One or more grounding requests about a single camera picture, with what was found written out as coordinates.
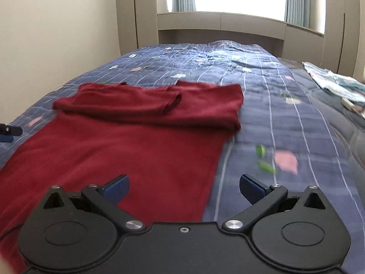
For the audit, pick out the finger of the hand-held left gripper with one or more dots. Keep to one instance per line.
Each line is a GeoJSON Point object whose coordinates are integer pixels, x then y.
{"type": "Point", "coordinates": [10, 131]}

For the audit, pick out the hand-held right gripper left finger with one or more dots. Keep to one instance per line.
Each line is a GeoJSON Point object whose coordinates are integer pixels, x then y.
{"type": "Point", "coordinates": [117, 189]}

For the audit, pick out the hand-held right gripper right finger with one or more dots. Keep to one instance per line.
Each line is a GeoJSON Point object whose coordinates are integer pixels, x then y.
{"type": "Point", "coordinates": [251, 189]}

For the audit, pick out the red long-sleeved shirt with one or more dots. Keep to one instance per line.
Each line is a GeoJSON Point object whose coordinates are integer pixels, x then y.
{"type": "Point", "coordinates": [128, 148]}

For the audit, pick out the blue checked floral quilt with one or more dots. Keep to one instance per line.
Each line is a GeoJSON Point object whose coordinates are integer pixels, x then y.
{"type": "Point", "coordinates": [271, 120]}

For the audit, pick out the dark grey bed sheet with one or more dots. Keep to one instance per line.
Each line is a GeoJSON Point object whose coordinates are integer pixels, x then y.
{"type": "Point", "coordinates": [328, 114]}

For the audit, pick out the small white object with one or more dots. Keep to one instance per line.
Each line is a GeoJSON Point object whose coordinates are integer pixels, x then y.
{"type": "Point", "coordinates": [348, 103]}

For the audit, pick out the light blue patterned cloth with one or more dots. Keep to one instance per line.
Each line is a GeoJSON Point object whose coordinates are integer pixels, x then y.
{"type": "Point", "coordinates": [328, 80]}

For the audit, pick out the beige wardrobe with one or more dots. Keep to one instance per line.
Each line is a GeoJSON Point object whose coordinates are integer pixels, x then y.
{"type": "Point", "coordinates": [350, 34]}

